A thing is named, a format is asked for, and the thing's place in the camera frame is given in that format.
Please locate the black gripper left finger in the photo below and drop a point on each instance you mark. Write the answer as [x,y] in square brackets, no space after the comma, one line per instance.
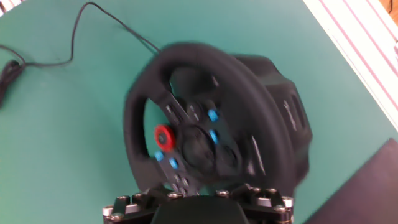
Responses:
[136,205]

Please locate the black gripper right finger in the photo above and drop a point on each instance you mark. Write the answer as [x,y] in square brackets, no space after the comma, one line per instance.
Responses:
[264,202]

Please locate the black racing steering wheel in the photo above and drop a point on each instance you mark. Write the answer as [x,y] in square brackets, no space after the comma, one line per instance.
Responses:
[199,149]

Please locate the black steering wheel base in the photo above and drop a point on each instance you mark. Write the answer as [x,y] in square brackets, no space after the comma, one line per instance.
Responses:
[289,102]

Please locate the green table mat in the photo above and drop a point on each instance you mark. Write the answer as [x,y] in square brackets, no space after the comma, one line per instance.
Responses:
[62,140]

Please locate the black table mat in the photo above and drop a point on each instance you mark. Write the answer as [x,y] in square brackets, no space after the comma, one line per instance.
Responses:
[363,193]

